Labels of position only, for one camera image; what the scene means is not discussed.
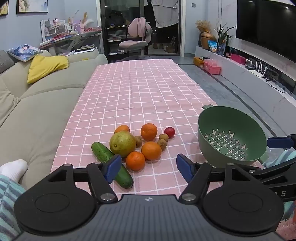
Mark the small white device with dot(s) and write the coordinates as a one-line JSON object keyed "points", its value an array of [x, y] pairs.
{"points": [[249, 63]]}

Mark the yellow pillow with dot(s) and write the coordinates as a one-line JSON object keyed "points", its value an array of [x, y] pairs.
{"points": [[46, 67]]}

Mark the hanging grey cloth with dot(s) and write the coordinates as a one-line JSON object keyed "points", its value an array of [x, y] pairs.
{"points": [[165, 14]]}

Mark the person's leg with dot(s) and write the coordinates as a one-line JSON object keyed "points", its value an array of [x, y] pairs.
{"points": [[281, 157], [8, 204]]}

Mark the blue snack bag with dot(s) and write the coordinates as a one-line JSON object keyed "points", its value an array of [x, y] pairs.
{"points": [[212, 46]]}

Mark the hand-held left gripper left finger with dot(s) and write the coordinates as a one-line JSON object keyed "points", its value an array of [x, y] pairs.
{"points": [[113, 168]]}

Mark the person's right leg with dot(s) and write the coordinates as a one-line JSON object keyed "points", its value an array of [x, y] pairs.
{"points": [[281, 157]]}

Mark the person's left leg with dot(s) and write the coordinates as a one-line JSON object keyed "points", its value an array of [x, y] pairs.
{"points": [[8, 204]]}

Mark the pink bin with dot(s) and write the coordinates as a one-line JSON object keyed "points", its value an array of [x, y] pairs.
{"points": [[237, 59]]}

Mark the grey cushion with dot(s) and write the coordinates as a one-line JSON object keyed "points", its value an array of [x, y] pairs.
{"points": [[5, 61]]}

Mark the framed wall picture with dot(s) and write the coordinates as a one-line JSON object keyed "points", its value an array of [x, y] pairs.
{"points": [[3, 7], [32, 5]]}

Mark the cluttered white desk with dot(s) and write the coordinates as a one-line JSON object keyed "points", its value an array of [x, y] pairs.
{"points": [[76, 39]]}

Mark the pink fuzzy cloth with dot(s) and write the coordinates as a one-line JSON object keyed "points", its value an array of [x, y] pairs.
{"points": [[288, 228]]}

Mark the small red plum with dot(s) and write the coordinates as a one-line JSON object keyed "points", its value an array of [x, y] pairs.
{"points": [[169, 132]]}

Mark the sliding glass door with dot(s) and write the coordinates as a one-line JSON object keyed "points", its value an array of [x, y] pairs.
{"points": [[161, 37]]}

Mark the pink toy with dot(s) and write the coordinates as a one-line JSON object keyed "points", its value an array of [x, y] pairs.
{"points": [[81, 25]]}

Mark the white marble cabinet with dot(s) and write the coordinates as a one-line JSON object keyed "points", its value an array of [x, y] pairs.
{"points": [[242, 78]]}

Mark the printed blue pillow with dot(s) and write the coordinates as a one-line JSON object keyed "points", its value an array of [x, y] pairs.
{"points": [[24, 52]]}

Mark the black shelf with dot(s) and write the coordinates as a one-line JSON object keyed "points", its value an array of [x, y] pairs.
{"points": [[115, 39]]}

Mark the pile of books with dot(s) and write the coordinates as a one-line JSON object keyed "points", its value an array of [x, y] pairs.
{"points": [[60, 36]]}

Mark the pink checked tablecloth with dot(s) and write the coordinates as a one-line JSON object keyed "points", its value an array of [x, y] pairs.
{"points": [[138, 92]]}

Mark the large yellow-green pomelo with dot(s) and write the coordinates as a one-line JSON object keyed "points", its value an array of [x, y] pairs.
{"points": [[122, 143]]}

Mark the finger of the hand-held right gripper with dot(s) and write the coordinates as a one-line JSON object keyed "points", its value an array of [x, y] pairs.
{"points": [[275, 172], [278, 143]]}

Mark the orange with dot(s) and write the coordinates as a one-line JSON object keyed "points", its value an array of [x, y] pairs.
{"points": [[122, 128], [135, 161], [151, 150], [149, 132]]}

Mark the orange box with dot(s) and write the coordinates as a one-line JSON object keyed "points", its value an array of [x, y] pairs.
{"points": [[198, 62]]}

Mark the person's white sock foot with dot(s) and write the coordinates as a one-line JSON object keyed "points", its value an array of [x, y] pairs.
{"points": [[13, 169]]}

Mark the small brown kiwi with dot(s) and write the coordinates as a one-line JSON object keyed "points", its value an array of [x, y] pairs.
{"points": [[162, 144], [163, 136], [138, 141]]}

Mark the green cucumber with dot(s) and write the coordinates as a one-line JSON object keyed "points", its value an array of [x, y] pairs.
{"points": [[123, 179]]}

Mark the pink office chair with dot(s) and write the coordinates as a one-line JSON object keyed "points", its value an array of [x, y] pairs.
{"points": [[137, 30]]}

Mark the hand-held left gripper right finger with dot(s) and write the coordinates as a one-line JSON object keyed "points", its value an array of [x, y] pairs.
{"points": [[185, 168]]}

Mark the green plastic colander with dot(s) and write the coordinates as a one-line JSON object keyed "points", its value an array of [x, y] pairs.
{"points": [[208, 129]]}

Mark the brown vase with dried flowers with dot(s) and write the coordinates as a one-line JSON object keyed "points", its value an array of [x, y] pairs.
{"points": [[207, 39]]}

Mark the beige sofa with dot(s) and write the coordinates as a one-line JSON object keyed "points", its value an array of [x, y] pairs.
{"points": [[46, 115]]}

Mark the green potted plant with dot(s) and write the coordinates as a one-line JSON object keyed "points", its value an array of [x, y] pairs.
{"points": [[223, 37]]}

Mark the white router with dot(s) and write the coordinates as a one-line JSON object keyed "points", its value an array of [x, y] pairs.
{"points": [[259, 73]]}

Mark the pink storage box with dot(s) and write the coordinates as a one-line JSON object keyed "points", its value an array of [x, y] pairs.
{"points": [[211, 67]]}

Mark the black television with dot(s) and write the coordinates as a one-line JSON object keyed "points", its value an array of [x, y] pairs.
{"points": [[266, 25]]}

